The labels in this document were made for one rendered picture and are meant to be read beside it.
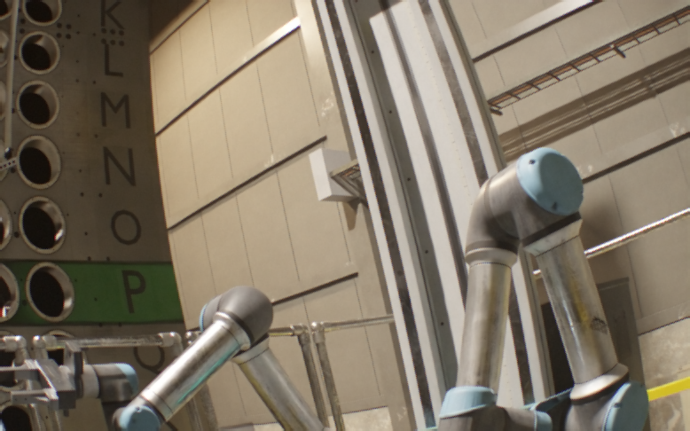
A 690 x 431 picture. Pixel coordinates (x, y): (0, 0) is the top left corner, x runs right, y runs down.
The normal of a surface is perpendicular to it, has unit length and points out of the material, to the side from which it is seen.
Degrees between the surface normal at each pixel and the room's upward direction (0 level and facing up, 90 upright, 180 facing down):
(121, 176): 90
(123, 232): 90
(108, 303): 90
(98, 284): 90
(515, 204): 100
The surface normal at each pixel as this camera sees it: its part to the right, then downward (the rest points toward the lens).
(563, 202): 0.33, -0.43
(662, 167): -0.69, -0.03
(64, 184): 0.69, -0.32
